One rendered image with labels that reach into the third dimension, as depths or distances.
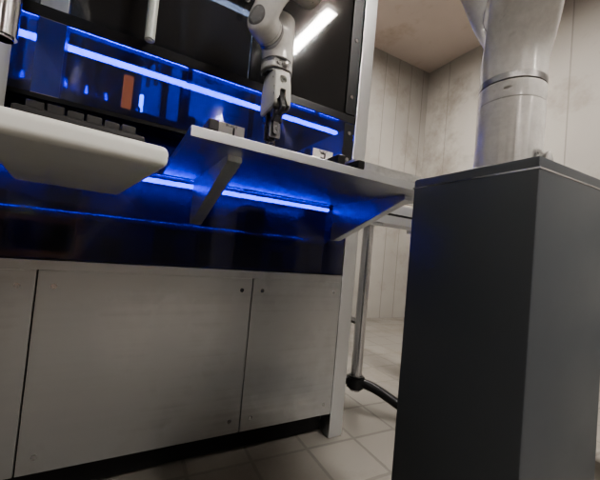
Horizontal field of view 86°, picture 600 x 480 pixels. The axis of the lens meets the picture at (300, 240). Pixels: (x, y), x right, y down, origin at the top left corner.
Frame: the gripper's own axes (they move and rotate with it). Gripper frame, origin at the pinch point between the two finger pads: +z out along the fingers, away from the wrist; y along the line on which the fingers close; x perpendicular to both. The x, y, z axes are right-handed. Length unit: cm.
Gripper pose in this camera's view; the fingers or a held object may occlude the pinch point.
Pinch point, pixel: (271, 131)
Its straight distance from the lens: 90.6
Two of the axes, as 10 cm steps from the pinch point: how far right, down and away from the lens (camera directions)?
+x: -8.7, -0.9, -4.9
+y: -4.9, 0.4, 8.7
